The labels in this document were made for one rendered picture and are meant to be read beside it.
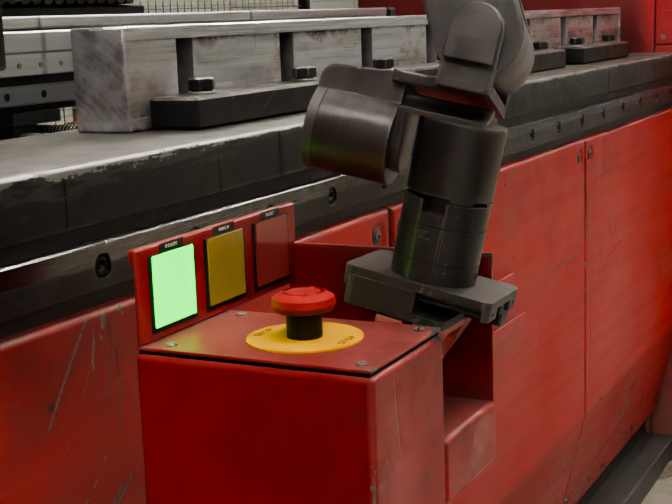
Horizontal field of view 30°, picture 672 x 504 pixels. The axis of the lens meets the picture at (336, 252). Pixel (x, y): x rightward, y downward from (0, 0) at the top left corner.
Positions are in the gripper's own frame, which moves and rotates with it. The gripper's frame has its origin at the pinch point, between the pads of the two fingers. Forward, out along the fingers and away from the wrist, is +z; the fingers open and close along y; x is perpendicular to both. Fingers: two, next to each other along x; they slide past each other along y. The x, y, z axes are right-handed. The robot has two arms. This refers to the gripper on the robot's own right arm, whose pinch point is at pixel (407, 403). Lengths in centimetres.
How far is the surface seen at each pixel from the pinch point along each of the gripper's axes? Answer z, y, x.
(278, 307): -7.6, 5.4, 11.5
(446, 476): 2.4, -4.8, 4.1
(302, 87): -14, 31, -41
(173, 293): -6.3, 12.8, 11.2
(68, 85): -8, 61, -43
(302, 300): -8.3, 4.1, 11.3
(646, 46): -20, 25, -191
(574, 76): -16, 20, -114
